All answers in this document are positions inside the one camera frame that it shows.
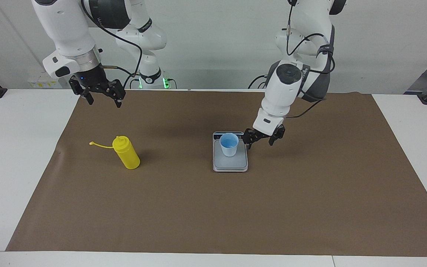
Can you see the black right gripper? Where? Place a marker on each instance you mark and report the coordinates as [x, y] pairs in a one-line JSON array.
[[91, 79]]

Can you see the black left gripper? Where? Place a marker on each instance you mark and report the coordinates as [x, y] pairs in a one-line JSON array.
[[261, 136]]

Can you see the light blue paper cup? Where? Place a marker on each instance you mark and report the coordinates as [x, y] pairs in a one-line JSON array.
[[229, 148]]

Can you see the yellow squeeze bottle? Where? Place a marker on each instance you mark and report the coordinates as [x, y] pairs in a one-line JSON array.
[[127, 155]]

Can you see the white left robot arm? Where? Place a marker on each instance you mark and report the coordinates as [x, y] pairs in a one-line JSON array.
[[284, 89]]

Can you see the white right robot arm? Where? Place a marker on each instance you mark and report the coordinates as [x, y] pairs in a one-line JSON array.
[[65, 26]]

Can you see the silver digital kitchen scale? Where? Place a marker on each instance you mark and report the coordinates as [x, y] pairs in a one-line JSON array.
[[235, 163]]

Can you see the white power strip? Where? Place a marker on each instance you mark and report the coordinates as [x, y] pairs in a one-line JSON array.
[[41, 83]]

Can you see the brown paper table mat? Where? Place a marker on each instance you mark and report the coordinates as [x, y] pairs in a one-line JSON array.
[[198, 207]]

